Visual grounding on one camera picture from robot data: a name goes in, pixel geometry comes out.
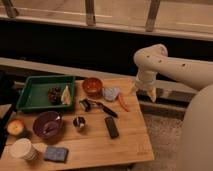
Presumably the dark grape bunch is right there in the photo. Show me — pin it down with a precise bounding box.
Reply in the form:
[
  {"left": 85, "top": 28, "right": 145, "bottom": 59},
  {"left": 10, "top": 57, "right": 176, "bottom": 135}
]
[{"left": 47, "top": 87, "right": 61, "bottom": 105}]

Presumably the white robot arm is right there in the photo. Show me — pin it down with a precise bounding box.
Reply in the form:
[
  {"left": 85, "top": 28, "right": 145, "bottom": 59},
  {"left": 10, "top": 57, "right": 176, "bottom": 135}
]
[{"left": 134, "top": 44, "right": 213, "bottom": 171}]

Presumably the white paper cup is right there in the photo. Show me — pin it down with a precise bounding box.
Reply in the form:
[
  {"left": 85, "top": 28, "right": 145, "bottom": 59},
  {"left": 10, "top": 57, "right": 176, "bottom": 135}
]
[{"left": 9, "top": 138, "right": 37, "bottom": 161}]

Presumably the purple bowl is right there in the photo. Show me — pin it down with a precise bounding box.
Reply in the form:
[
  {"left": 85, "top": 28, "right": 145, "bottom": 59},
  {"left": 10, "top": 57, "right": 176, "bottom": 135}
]
[{"left": 33, "top": 111, "right": 63, "bottom": 139}]

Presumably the small metal cup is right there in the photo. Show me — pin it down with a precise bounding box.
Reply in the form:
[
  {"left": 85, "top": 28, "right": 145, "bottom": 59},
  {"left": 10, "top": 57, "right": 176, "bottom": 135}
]
[{"left": 73, "top": 117, "right": 86, "bottom": 132}]

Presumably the red yellow apple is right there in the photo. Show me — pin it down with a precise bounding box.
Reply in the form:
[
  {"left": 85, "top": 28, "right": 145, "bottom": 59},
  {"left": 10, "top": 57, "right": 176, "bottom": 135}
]
[{"left": 7, "top": 119, "right": 25, "bottom": 136}]

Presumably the crumpled blue white cloth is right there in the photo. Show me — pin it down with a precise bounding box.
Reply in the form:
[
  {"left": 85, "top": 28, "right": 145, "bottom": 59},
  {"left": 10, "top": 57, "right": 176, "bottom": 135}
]
[{"left": 102, "top": 87, "right": 120, "bottom": 102}]

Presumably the blue sponge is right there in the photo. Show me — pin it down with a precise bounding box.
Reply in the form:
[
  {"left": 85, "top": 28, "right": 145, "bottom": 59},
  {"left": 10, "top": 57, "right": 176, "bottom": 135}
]
[{"left": 44, "top": 146, "right": 68, "bottom": 162}]

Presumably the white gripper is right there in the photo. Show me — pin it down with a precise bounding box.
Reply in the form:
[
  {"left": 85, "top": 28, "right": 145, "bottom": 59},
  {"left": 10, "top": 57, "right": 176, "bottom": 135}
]
[{"left": 135, "top": 71, "right": 156, "bottom": 103}]

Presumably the red bowl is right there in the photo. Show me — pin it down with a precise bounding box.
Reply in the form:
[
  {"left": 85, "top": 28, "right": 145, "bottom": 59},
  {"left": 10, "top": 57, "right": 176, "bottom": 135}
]
[{"left": 82, "top": 77, "right": 103, "bottom": 96}]

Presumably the green plastic tray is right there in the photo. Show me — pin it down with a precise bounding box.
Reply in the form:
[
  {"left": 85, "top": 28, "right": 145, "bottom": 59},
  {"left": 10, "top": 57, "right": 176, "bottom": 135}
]
[{"left": 16, "top": 75, "right": 75, "bottom": 113}]

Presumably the orange carrot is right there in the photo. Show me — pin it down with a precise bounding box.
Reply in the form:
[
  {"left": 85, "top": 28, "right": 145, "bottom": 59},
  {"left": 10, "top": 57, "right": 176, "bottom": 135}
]
[{"left": 118, "top": 93, "right": 130, "bottom": 112}]

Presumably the black rectangular block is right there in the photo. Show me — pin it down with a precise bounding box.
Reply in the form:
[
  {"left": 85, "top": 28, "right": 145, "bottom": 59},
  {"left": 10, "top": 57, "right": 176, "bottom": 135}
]
[{"left": 105, "top": 117, "right": 119, "bottom": 138}]

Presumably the yellow green wedge toy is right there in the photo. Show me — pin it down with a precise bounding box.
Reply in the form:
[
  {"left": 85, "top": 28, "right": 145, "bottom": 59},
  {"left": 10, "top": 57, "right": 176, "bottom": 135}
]
[{"left": 61, "top": 85, "right": 71, "bottom": 105}]

